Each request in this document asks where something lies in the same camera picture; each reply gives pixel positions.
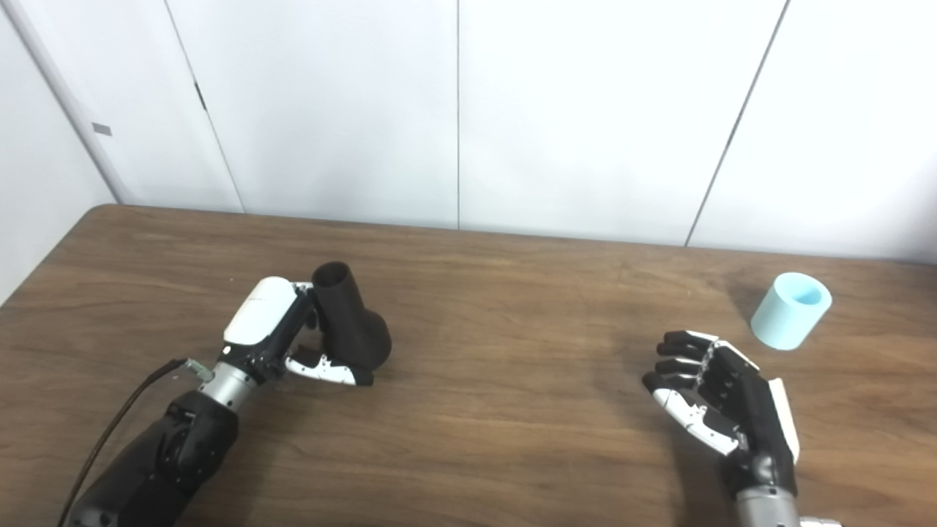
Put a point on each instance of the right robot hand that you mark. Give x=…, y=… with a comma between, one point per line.
x=754, y=417

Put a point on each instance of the black nozzle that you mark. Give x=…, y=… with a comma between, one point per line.
x=355, y=329

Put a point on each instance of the small grey wall label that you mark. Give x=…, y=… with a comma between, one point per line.
x=102, y=129

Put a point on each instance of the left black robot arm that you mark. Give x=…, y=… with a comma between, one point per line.
x=168, y=454

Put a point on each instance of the black wall panel hinge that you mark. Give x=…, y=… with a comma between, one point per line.
x=200, y=96

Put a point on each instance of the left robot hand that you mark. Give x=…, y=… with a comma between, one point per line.
x=256, y=311

